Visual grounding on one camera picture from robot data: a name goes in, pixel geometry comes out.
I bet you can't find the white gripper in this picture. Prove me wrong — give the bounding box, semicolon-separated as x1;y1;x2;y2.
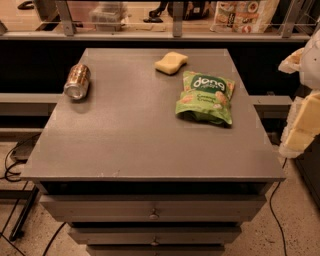
278;30;320;158

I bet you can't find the orange metallic soda can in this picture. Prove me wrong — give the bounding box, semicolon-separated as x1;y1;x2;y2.
64;63;91;100

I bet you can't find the green snack bag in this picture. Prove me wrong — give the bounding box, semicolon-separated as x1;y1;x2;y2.
175;71;235;125

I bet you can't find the printed food bag on shelf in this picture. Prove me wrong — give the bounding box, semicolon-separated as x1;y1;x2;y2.
210;0;280;33

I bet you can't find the yellow sponge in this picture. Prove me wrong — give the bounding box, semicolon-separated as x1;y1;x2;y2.
154;52;188;75

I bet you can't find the grey drawer cabinet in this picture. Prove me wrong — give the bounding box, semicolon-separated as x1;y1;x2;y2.
22;48;284;256

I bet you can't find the round metal drawer knob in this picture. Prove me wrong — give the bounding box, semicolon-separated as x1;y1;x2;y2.
149;209;160;220

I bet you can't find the lower metal drawer knob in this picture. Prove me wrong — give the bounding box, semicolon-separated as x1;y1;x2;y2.
150;237;159;246

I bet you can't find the clear plastic box on shelf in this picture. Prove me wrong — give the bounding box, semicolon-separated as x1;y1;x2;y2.
89;1;127;32

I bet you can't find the black metal floor stand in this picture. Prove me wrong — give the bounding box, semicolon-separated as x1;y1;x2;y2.
0;184;40;242

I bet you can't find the metal shelf rail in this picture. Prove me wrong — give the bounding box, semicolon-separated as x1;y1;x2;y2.
0;0;320;42

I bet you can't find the black floor cable right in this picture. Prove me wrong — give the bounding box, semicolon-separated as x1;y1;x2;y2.
268;157;289;256

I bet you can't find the black floor cable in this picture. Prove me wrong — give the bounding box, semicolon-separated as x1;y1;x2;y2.
0;133;68;256
268;157;289;256

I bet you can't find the black floor cable left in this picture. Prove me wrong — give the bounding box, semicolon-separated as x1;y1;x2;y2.
0;133;68;256

